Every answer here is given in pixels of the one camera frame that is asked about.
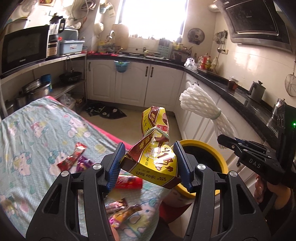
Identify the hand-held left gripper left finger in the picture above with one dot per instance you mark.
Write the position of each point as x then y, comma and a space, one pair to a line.
114, 169

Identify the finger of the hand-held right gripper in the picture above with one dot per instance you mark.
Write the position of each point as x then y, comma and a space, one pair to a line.
227, 142
259, 143

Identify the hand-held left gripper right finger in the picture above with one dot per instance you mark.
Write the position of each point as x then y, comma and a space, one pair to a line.
183, 166

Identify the yellow rim trash bin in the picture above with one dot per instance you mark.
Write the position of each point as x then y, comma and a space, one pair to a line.
223, 164

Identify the yellow brown seasoning packet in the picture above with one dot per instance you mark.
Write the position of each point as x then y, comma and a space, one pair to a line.
157, 160

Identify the white foam fruit net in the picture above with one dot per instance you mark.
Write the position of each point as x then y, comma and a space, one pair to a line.
196, 102

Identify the person's right hand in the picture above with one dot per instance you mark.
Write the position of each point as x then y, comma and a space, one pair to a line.
260, 190

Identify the red capped tube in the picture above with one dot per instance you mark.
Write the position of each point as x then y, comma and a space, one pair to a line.
129, 182

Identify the small purple wrapper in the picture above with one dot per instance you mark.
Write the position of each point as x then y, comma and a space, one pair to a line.
84, 164

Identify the dark striped wrapper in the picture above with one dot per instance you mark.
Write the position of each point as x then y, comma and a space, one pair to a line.
116, 205

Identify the shiny steel kettle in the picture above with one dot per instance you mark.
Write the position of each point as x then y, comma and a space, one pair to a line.
277, 106

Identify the red snack wrapper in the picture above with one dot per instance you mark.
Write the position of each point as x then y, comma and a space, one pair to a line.
72, 157

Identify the grey steel pitcher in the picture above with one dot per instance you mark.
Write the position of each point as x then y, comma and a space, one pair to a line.
256, 92

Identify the black floor mat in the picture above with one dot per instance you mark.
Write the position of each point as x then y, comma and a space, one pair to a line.
106, 112

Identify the dark glass jar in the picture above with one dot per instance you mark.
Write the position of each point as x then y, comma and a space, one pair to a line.
232, 84

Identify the black countertop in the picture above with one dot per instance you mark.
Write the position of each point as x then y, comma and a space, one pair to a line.
222, 83

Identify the clear plastic container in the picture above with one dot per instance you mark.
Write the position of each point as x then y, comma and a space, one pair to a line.
68, 100

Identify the group of condiment bottles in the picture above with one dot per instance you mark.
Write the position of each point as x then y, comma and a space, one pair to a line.
207, 62

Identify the cartoon printed cloth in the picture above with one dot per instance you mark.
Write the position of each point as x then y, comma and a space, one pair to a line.
34, 139

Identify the white kitchen cabinets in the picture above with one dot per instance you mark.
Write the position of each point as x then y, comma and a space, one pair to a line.
138, 85

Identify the clear plastic bag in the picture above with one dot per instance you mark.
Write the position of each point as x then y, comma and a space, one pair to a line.
190, 63

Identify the dark spice rack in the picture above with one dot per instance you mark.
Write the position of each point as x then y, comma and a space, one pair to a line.
181, 55

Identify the black wok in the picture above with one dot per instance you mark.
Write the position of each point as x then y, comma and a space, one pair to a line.
70, 77

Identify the blue hanging basket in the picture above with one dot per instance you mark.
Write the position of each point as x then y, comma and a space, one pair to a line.
121, 67

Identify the hanging utensil rack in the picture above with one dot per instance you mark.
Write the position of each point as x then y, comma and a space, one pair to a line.
220, 38

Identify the steel pot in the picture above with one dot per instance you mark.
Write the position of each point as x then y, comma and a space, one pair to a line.
37, 91

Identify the teal drawer organizer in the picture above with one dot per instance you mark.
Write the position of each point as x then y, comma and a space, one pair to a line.
165, 49

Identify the blue can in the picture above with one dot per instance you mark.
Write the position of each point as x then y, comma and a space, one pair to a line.
47, 78

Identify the black range hood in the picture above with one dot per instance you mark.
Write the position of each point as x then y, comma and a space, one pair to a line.
254, 20

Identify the steel shelf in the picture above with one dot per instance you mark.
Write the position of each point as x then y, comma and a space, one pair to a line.
53, 58

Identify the blue plastic tub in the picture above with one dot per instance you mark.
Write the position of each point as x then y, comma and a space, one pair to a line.
71, 47

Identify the wooden cutting board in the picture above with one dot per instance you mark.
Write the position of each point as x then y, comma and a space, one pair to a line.
120, 37

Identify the steel faucet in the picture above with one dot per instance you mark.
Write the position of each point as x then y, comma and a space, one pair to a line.
111, 34

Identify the white hanging scoop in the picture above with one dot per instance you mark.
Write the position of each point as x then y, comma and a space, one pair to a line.
98, 28

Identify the window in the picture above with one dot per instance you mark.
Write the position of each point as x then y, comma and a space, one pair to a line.
155, 18

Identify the blender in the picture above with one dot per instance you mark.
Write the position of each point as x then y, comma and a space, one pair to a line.
56, 32

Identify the black microwave oven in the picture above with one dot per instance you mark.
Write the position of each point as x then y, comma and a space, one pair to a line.
23, 48

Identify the round wall fan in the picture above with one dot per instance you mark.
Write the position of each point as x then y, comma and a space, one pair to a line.
196, 36

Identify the silver exhaust duct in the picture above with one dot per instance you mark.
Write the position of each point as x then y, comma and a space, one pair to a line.
214, 7

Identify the hanging wall holder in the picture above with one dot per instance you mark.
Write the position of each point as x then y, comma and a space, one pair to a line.
106, 9

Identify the fruit wall picture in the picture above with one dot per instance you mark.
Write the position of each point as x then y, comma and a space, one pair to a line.
46, 1

